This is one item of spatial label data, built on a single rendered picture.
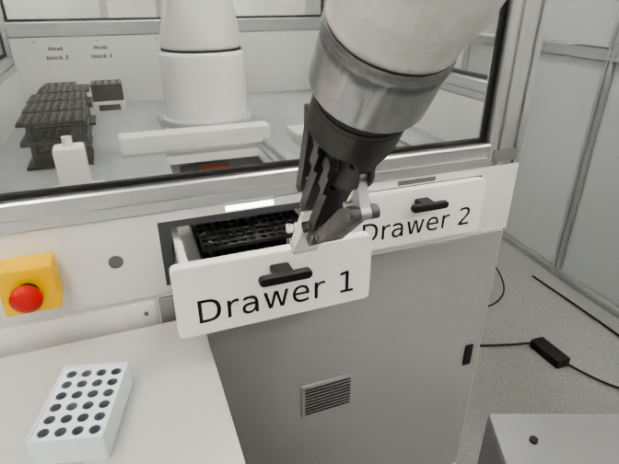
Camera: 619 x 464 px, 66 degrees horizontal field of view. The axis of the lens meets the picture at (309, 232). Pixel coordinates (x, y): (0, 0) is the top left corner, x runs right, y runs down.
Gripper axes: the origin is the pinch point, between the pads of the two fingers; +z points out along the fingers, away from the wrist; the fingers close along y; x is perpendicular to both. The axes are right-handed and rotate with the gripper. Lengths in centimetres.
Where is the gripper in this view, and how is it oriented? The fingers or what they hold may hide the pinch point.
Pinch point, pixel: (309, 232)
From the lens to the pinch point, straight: 52.1
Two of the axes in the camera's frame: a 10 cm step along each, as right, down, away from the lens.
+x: -9.3, 1.8, -3.3
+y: -3.1, -8.5, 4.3
